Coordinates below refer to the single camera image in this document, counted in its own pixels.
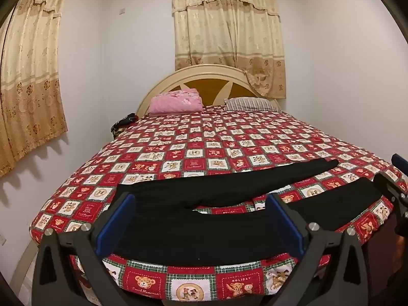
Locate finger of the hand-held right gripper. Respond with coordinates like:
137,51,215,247
392,153,408,176
373,172,408,209

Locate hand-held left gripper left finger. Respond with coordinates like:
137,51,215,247
32,193,137,306

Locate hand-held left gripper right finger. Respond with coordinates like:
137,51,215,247
264,194,380,306

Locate black pants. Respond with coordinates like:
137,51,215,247
116,158,388,266

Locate dark bag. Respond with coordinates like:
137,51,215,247
110,112,138,136

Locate red checked printed bed sheet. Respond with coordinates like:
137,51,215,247
29,105,408,303

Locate striped pillow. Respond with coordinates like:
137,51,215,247
223,97,282,113

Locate pink folded blanket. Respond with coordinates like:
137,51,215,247
149,89,203,117

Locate cream wooden headboard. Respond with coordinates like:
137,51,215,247
135,64,281,117

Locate beige floral side curtain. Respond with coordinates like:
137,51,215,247
0,0,69,177

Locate beige floral window curtain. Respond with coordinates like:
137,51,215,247
171,0,287,99

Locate cream bed frame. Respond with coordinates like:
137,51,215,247
9,238,36,289

